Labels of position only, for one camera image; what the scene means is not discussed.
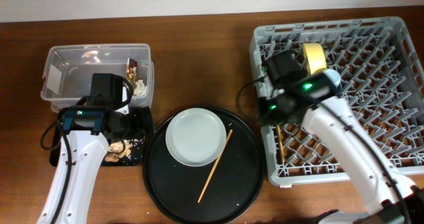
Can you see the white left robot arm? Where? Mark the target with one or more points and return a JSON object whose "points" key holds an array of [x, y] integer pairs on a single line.
{"points": [[72, 187]]}

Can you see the light blue plastic cup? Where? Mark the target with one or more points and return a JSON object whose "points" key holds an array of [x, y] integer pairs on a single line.
{"points": [[334, 76]]}

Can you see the black rectangular waste tray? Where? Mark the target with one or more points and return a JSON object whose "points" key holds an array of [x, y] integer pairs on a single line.
{"points": [[100, 136]]}

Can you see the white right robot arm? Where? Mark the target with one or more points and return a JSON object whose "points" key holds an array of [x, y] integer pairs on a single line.
{"points": [[315, 101]]}

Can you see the brown foil snack wrapper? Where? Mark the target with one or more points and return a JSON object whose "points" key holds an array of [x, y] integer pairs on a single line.
{"points": [[131, 68]]}

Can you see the white tissue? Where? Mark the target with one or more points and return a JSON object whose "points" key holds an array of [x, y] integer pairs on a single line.
{"points": [[140, 88]]}

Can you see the peanut shells and rice pile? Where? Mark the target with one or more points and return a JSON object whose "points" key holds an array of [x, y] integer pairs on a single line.
{"points": [[125, 152]]}

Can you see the wooden chopstick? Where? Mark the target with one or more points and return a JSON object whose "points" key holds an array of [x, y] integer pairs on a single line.
{"points": [[280, 142], [214, 167]]}

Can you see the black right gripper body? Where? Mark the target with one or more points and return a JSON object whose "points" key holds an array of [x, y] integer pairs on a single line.
{"points": [[272, 111]]}

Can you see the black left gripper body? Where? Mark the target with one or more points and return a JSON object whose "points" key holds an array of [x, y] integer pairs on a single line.
{"points": [[135, 124]]}

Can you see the clear plastic waste bin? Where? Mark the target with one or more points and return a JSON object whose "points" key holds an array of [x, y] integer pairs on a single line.
{"points": [[69, 69]]}

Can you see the grey plastic dishwasher rack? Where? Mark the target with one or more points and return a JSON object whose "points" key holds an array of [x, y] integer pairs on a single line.
{"points": [[381, 78]]}

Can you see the round black serving tray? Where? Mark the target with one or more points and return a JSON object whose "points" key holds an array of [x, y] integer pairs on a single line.
{"points": [[236, 183]]}

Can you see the yellow plastic bowl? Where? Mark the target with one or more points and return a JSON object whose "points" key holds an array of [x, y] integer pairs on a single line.
{"points": [[315, 57]]}

